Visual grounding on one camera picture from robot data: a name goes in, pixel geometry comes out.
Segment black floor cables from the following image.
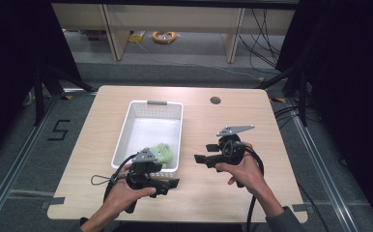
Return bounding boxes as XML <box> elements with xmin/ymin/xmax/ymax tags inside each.
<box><xmin>273</xmin><ymin>104</ymin><xmax>303</xmax><ymax>131</ymax></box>

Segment yellow packet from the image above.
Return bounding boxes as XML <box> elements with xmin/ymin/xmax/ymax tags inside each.
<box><xmin>128</xmin><ymin>31</ymin><xmax>146</xmax><ymax>44</ymax></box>

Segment black metal stand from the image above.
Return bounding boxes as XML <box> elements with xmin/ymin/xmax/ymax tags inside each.
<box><xmin>255</xmin><ymin>63</ymin><xmax>308</xmax><ymax>128</ymax></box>
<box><xmin>33</xmin><ymin>63</ymin><xmax>96</xmax><ymax>127</ymax></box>

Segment aluminium floor rail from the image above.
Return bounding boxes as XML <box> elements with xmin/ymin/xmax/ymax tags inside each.
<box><xmin>290</xmin><ymin>109</ymin><xmax>357</xmax><ymax>232</ymax></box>
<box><xmin>0</xmin><ymin>92</ymin><xmax>63</xmax><ymax>227</ymax></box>

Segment plain green mitten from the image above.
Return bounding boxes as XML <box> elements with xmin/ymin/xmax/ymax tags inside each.
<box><xmin>149</xmin><ymin>143</ymin><xmax>173</xmax><ymax>162</ymax></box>

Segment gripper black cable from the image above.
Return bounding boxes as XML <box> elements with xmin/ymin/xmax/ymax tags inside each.
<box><xmin>244</xmin><ymin>146</ymin><xmax>266</xmax><ymax>232</ymax></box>
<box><xmin>102</xmin><ymin>154</ymin><xmax>139</xmax><ymax>204</ymax></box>

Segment person's left hand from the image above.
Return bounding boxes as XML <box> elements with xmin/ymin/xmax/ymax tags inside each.
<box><xmin>104</xmin><ymin>163</ymin><xmax>158</xmax><ymax>215</ymax></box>

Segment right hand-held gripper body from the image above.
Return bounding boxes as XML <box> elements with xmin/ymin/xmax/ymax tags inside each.
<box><xmin>215</xmin><ymin>124</ymin><xmax>247</xmax><ymax>167</ymax></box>

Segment hanging black cables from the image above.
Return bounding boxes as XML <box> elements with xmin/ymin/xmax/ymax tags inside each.
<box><xmin>237</xmin><ymin>8</ymin><xmax>282</xmax><ymax>70</ymax></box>

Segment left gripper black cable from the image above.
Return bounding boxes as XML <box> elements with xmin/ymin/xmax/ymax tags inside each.
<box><xmin>102</xmin><ymin>154</ymin><xmax>139</xmax><ymax>204</ymax></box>

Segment thin black cord loop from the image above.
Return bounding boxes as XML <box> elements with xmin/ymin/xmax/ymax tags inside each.
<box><xmin>90</xmin><ymin>173</ymin><xmax>115</xmax><ymax>187</ymax></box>

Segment white plastic basket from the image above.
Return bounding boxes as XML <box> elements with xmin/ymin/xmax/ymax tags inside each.
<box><xmin>110</xmin><ymin>100</ymin><xmax>185</xmax><ymax>179</ymax></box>

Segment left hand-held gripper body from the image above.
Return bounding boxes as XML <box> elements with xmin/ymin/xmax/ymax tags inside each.
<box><xmin>124</xmin><ymin>147</ymin><xmax>163</xmax><ymax>215</ymax></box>

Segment person's right hand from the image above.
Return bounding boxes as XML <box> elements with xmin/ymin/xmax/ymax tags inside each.
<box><xmin>215</xmin><ymin>142</ymin><xmax>267</xmax><ymax>195</ymax></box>

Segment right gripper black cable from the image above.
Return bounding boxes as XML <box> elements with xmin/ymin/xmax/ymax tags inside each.
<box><xmin>244</xmin><ymin>146</ymin><xmax>266</xmax><ymax>232</ymax></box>

